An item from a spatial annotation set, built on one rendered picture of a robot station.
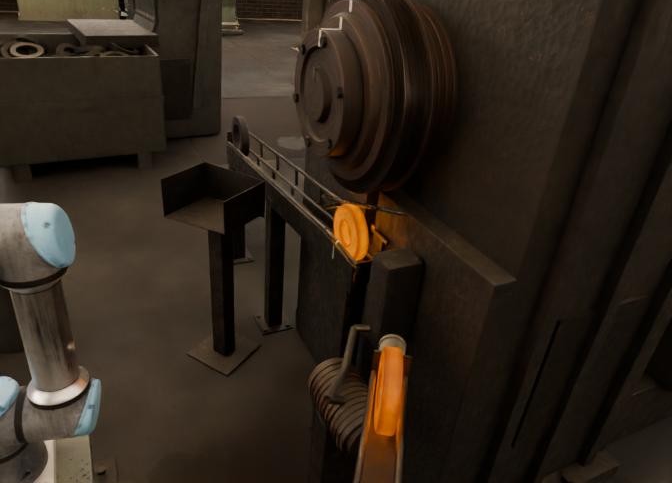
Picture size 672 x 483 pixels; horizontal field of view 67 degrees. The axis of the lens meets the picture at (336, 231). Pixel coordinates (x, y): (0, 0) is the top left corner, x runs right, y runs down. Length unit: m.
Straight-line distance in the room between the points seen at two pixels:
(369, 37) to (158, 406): 1.39
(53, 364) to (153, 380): 0.89
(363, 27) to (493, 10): 0.26
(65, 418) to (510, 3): 1.18
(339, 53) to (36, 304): 0.75
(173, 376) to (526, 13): 1.62
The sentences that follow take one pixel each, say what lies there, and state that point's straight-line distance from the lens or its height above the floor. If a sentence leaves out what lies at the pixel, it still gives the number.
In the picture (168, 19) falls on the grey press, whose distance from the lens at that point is 4.00.
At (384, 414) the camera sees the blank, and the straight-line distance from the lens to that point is 0.92.
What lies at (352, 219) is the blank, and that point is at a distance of 1.32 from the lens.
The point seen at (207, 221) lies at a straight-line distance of 1.70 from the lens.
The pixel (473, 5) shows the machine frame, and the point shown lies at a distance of 1.11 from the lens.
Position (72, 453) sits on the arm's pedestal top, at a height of 0.30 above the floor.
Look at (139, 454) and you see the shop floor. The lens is 1.81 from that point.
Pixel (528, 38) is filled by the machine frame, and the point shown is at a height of 1.30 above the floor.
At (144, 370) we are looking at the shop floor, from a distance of 2.06.
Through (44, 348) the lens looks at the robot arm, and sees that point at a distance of 1.14.
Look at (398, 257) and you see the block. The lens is 1.17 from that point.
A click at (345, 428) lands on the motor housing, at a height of 0.51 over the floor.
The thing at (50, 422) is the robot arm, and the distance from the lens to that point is 1.24.
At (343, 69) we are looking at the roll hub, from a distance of 1.07.
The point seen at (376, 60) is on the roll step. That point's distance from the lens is 1.07.
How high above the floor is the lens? 1.40
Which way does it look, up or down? 29 degrees down
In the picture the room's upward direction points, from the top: 5 degrees clockwise
